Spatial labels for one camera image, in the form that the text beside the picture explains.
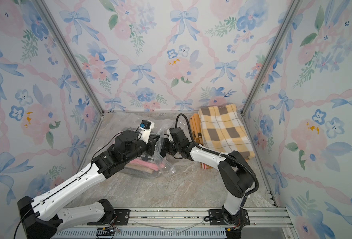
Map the black white knit blanket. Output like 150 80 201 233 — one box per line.
140 134 165 163

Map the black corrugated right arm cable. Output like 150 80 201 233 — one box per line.
175 113 260 197

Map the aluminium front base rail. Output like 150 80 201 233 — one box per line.
53 208 298 239

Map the aluminium corner post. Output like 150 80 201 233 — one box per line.
240 0 302 117
32 0 104 115

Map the pink fleece blanket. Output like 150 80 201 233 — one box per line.
129 159 165 171

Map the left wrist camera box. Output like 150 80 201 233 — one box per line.
137 119 155 144

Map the left rear aluminium corner post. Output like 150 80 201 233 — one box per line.
32 0 104 115

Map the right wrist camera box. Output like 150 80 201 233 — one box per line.
164 133 173 142

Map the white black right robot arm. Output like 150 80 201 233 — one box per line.
162 127 259 227

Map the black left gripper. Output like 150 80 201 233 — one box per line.
125 134 161 165

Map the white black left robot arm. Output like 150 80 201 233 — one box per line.
18 130 160 239

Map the orange cartoon print blanket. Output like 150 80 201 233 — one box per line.
190 110 225 170

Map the right rear aluminium corner post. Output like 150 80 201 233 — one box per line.
240 0 302 117

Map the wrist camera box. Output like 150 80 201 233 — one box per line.
164 133 173 142
137 119 155 144

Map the clear plastic vacuum bag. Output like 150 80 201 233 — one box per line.
83 119 182 179

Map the yellow grey checked blanket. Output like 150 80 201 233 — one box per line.
199 104 255 160

